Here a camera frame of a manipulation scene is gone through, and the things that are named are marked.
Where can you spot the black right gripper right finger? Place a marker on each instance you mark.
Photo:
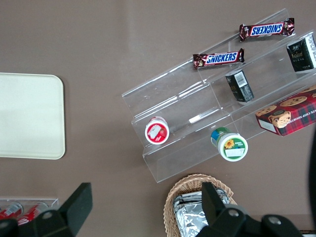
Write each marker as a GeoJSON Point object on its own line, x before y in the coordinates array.
{"type": "Point", "coordinates": [212, 207]}

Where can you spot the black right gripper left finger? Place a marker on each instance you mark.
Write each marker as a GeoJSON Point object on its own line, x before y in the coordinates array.
{"type": "Point", "coordinates": [79, 205]}

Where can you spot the tan wicker basket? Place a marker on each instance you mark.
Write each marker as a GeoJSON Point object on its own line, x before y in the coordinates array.
{"type": "Point", "coordinates": [170, 205]}

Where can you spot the cream rectangular tray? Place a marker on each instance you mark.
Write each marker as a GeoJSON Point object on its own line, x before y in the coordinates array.
{"type": "Point", "coordinates": [29, 116]}

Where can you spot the silver foil package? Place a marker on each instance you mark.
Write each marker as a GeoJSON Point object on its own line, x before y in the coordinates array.
{"type": "Point", "coordinates": [187, 197]}
{"type": "Point", "coordinates": [191, 221]}

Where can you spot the clear acrylic can holder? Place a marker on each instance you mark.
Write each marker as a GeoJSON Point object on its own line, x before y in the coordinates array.
{"type": "Point", "coordinates": [53, 201]}

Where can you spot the red drink can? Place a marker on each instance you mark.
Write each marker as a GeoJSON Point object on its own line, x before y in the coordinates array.
{"type": "Point", "coordinates": [30, 212]}
{"type": "Point", "coordinates": [11, 209]}

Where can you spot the green sunflower lid cup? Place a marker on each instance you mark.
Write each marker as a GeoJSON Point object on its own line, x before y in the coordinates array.
{"type": "Point", "coordinates": [232, 146]}

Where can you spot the red lid yogurt cup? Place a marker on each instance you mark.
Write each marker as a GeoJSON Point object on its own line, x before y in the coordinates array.
{"type": "Point", "coordinates": [156, 132]}

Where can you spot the clear acrylic stepped shelf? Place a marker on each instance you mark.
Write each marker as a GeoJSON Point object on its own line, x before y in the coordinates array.
{"type": "Point", "coordinates": [187, 103]}

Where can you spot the red plaid cookie box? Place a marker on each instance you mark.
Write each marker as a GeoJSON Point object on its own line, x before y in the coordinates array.
{"type": "Point", "coordinates": [288, 116]}

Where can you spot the black box with barcode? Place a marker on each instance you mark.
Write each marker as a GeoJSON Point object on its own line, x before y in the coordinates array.
{"type": "Point", "coordinates": [240, 86]}

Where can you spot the Snickers chocolate bar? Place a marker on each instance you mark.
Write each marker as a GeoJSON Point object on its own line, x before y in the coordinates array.
{"type": "Point", "coordinates": [266, 29]}
{"type": "Point", "coordinates": [219, 58]}

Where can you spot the black box with gold print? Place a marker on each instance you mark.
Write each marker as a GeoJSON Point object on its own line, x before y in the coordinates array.
{"type": "Point", "coordinates": [300, 55]}

